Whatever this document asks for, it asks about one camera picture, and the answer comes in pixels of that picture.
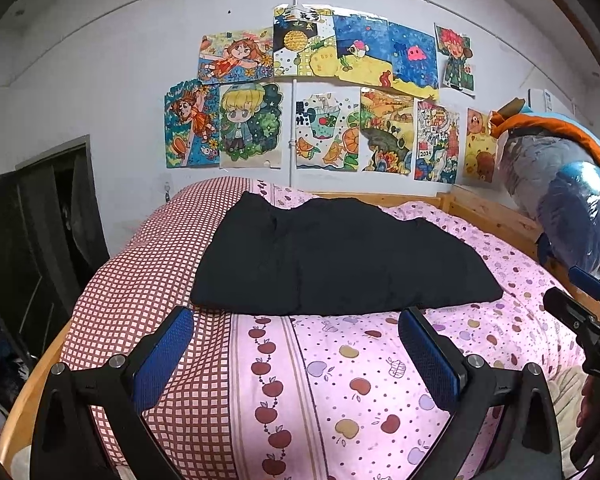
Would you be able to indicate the wooden bed frame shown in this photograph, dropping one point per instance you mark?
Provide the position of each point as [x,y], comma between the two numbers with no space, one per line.
[485,214]

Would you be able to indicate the dark wardrobe cabinet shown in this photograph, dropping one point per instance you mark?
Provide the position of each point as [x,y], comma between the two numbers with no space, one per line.
[51,244]

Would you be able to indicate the person's right hand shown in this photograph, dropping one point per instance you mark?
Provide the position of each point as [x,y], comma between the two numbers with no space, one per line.
[586,447]

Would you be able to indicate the cream fleece blanket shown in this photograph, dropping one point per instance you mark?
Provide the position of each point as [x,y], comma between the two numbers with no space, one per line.
[566,393]

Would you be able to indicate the pineapple yellow drawing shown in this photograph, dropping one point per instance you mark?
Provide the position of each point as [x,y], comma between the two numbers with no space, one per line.
[304,41]

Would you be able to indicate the red-haired character drawing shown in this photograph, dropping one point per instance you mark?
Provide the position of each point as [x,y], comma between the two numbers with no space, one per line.
[457,72]

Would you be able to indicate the swimming girl drawing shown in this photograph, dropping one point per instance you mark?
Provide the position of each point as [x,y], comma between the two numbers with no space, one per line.
[192,125]

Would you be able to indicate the blue sea jellyfish drawing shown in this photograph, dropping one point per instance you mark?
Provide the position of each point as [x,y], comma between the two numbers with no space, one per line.
[375,52]

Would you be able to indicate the orange-haired girl drawing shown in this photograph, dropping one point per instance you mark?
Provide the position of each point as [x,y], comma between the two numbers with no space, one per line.
[236,57]

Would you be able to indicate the plastic bag of clothes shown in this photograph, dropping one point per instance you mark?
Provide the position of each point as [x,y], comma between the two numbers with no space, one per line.
[557,184]

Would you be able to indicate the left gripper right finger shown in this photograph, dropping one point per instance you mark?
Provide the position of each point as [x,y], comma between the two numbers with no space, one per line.
[462,386]

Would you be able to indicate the yellow bear drawing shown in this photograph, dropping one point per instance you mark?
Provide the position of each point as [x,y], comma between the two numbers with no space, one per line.
[480,147]

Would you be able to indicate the blond boy drawing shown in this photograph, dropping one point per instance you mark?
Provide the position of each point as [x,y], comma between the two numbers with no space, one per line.
[251,125]

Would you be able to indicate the black padded jacket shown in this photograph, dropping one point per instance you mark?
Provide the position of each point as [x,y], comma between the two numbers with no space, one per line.
[335,257]

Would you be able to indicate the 2024 dragon drawing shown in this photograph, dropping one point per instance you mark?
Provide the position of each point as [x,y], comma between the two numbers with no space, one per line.
[437,143]

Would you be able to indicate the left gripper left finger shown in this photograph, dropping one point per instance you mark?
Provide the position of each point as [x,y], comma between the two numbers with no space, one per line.
[134,384]

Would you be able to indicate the autumn landscape drawing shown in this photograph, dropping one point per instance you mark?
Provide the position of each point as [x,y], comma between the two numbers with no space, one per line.
[387,124]

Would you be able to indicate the orange fabric on bag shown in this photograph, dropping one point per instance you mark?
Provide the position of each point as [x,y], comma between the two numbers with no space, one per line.
[516,115]

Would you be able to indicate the pink apple-print quilt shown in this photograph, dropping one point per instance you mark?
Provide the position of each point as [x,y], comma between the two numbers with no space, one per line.
[300,349]

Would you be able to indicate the juice and oranges drawing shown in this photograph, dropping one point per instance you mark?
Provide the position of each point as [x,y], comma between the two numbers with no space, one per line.
[327,129]

